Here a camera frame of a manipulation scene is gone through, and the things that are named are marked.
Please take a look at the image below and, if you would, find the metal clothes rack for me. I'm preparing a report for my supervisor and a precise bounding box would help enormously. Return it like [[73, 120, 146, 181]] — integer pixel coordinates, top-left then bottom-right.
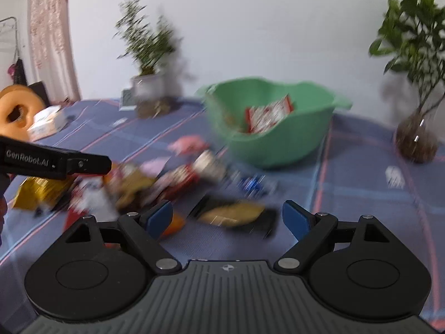
[[0, 16, 22, 87]]

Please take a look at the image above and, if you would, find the small white card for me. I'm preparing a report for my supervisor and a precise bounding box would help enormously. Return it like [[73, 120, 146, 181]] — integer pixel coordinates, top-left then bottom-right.
[[119, 89, 139, 111]]

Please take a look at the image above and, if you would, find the blue plaid tablecloth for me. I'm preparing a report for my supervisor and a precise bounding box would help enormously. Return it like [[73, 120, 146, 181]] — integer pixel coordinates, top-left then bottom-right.
[[0, 97, 445, 324]]

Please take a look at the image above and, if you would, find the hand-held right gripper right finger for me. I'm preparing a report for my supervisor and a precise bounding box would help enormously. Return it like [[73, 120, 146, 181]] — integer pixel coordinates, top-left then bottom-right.
[[274, 200, 390, 274]]

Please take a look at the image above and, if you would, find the crumpled gold snack packet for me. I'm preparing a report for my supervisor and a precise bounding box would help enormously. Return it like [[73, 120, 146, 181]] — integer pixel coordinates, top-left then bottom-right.
[[13, 177, 72, 212]]

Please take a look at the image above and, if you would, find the dark hanging garment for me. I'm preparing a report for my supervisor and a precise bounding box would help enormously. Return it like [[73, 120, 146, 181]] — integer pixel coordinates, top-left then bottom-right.
[[8, 58, 28, 87]]

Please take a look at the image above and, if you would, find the black snack packet yellow print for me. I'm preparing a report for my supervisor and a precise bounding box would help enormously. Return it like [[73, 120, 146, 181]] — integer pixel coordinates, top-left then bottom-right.
[[189, 195, 280, 239]]

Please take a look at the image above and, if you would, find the pile of mixed snack packets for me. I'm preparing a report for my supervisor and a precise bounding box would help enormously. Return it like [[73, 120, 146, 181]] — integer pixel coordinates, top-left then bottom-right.
[[63, 135, 232, 239]]

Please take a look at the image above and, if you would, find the white tissue box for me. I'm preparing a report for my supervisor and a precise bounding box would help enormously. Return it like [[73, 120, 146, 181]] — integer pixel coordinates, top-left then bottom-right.
[[27, 105, 67, 142]]

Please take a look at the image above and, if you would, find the orange ring cushion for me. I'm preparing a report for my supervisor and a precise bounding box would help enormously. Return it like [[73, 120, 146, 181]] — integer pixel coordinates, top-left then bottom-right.
[[0, 84, 46, 143]]

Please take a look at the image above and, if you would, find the leafy plant in glass vase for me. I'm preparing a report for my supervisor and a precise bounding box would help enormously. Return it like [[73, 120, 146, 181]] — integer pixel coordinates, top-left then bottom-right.
[[362, 0, 445, 164]]

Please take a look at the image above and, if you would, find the red and white snack packet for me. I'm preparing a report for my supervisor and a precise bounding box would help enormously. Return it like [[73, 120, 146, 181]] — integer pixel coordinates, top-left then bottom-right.
[[245, 95, 295, 135]]

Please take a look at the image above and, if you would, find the potted plant in white pot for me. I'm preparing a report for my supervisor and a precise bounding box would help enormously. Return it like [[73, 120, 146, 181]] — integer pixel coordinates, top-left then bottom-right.
[[114, 0, 186, 119]]

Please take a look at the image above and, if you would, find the pink floral curtain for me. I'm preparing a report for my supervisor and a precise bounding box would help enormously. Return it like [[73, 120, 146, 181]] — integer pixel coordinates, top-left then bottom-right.
[[27, 0, 83, 102]]

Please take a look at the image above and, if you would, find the white paper scrap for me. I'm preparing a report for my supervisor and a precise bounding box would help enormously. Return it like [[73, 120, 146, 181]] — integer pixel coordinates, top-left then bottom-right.
[[384, 166, 406, 189]]

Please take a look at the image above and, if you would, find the blue snack packet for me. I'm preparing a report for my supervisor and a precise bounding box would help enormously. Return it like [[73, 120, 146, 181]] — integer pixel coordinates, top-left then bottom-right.
[[236, 172, 277, 197]]

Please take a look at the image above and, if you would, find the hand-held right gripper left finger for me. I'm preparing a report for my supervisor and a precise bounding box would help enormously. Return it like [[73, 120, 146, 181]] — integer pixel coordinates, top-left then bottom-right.
[[65, 200, 182, 274]]

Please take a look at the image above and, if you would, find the green plastic bowl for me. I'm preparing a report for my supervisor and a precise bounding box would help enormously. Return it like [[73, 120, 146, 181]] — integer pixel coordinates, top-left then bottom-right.
[[196, 77, 353, 169]]

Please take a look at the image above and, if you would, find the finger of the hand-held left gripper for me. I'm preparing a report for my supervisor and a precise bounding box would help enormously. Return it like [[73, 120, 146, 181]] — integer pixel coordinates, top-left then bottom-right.
[[66, 150, 113, 178]]

